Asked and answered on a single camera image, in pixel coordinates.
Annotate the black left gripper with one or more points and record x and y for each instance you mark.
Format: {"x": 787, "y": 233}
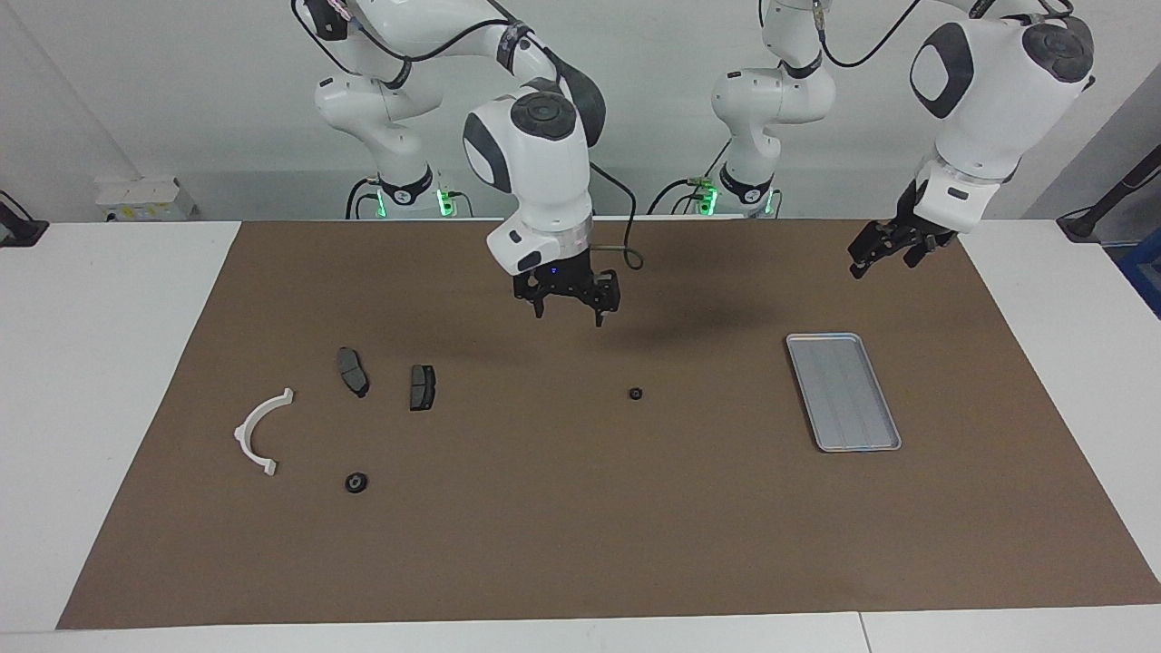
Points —
{"x": 916, "y": 229}

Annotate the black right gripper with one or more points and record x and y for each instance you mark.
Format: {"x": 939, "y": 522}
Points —
{"x": 570, "y": 277}

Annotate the large black bearing gear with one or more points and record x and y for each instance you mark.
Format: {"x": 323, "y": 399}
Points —
{"x": 356, "y": 482}

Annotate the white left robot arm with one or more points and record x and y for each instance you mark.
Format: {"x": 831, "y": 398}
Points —
{"x": 989, "y": 82}

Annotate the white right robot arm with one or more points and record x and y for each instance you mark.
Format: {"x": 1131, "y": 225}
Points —
{"x": 535, "y": 172}

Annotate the silver metal tray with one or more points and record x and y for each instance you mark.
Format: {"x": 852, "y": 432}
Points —
{"x": 843, "y": 390}

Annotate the dark grey rectangular brake pad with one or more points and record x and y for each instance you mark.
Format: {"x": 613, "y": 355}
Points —
{"x": 423, "y": 387}

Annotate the brown table mat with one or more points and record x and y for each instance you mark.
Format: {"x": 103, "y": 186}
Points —
{"x": 580, "y": 508}

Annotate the dark grey curved brake pad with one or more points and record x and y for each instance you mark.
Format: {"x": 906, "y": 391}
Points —
{"x": 352, "y": 372}

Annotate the blue crate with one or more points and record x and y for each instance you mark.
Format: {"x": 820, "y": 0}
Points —
{"x": 1145, "y": 272}

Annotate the white power strip box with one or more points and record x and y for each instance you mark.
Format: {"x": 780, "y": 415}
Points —
{"x": 136, "y": 199}

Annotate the white curved plastic bracket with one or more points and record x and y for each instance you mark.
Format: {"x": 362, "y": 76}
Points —
{"x": 241, "y": 434}

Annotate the black clamp mount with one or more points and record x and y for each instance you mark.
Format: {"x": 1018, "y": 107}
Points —
{"x": 18, "y": 231}

